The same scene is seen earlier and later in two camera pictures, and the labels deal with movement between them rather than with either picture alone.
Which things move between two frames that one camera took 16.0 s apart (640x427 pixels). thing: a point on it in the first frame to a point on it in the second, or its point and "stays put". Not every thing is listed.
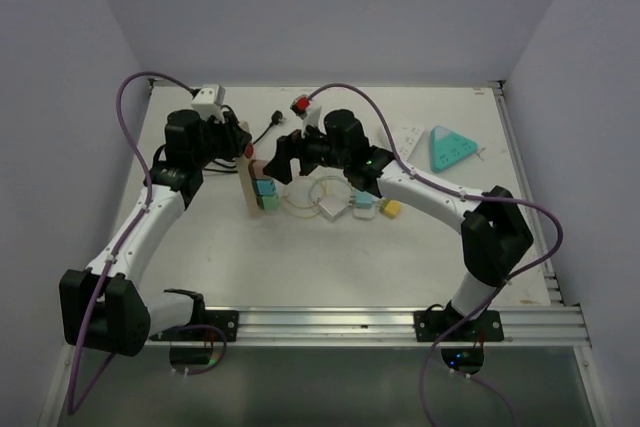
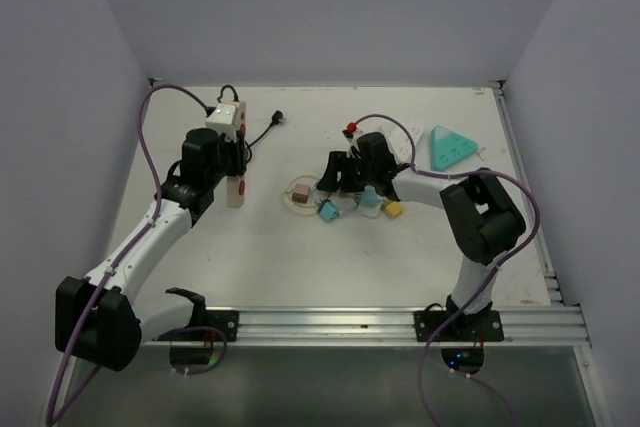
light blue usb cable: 353,197 to 351,209
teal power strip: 448,147 stays put
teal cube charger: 265,187 to 328,210
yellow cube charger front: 392,208 stays put
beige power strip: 244,174 to 236,186
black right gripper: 289,147 to 338,162
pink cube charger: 256,168 to 301,193
